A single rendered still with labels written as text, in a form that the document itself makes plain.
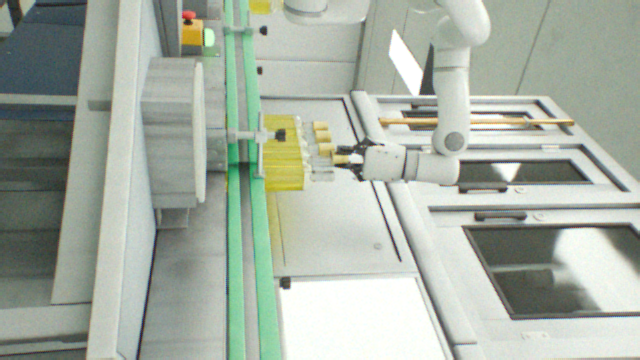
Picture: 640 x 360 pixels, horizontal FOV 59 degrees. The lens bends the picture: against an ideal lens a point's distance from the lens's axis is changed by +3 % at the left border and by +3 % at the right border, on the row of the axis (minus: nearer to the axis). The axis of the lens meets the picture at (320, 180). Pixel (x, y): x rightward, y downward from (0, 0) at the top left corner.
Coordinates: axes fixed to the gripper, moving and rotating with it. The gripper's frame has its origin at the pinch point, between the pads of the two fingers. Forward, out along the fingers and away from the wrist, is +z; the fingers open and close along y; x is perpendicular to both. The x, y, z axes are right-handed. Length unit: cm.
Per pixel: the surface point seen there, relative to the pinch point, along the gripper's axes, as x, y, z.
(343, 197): -2.0, -14.1, -1.4
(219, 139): 19.9, 13.0, 26.5
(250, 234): 36.1, 2.0, 16.3
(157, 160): 41, 20, 32
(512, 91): -223, -75, -103
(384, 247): 15.7, -14.5, -12.8
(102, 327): 74, 17, 27
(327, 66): -598, -234, 40
